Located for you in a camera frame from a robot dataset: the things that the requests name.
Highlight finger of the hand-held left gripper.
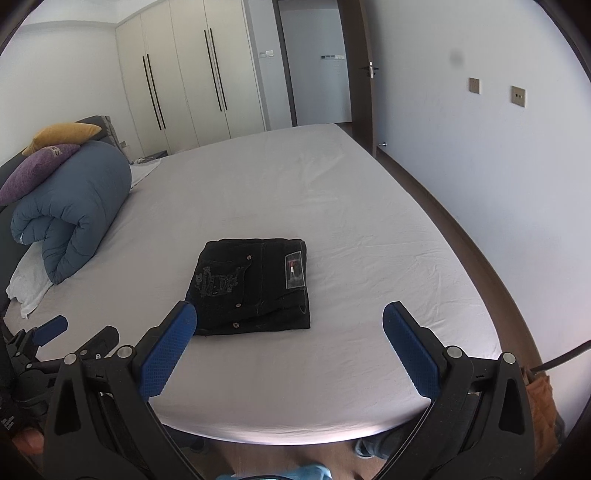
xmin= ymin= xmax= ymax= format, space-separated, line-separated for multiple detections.
xmin=25 ymin=325 xmax=121 ymax=370
xmin=7 ymin=315 xmax=69 ymax=357

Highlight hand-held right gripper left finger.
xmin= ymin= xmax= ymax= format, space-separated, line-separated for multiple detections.
xmin=44 ymin=301 xmax=206 ymax=480

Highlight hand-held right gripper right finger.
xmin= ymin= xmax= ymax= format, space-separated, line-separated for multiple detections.
xmin=382 ymin=301 xmax=536 ymax=480

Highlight black denim pants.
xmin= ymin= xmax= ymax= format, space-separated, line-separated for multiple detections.
xmin=185 ymin=237 xmax=311 ymax=336

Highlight person's left hand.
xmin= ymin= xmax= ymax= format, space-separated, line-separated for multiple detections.
xmin=13 ymin=427 xmax=45 ymax=456

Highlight person's grey shoe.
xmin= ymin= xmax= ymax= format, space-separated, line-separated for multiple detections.
xmin=353 ymin=436 xmax=393 ymax=460

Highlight rolled blue duvet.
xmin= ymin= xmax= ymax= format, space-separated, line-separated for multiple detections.
xmin=10 ymin=141 xmax=132 ymax=285

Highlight orange bag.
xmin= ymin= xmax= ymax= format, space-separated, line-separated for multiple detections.
xmin=522 ymin=367 xmax=555 ymax=457

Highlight purple pillow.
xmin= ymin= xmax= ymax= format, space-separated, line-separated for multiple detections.
xmin=0 ymin=144 xmax=81 ymax=207

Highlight person's light blue clothing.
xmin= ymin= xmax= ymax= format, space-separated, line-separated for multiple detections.
xmin=215 ymin=464 xmax=333 ymax=480

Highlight bed with white sheet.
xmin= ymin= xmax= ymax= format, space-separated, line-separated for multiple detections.
xmin=2 ymin=122 xmax=504 ymax=446

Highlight yellow pillow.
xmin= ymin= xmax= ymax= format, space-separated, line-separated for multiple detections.
xmin=22 ymin=122 xmax=102 ymax=156

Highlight brown wooden door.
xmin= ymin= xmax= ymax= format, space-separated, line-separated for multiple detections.
xmin=339 ymin=0 xmax=377 ymax=155

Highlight cream wardrobe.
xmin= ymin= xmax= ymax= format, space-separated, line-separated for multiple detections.
xmin=115 ymin=0 xmax=269 ymax=157

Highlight black cable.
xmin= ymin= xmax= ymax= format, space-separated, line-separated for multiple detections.
xmin=531 ymin=339 xmax=591 ymax=373

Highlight long black wardrobe handle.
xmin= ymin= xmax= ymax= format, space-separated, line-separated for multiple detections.
xmin=204 ymin=30 xmax=223 ymax=112
xmin=142 ymin=56 xmax=162 ymax=130
xmin=147 ymin=54 xmax=166 ymax=129
xmin=210 ymin=28 xmax=228 ymax=111

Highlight dark door frame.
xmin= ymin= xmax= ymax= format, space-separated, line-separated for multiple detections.
xmin=272 ymin=0 xmax=298 ymax=127

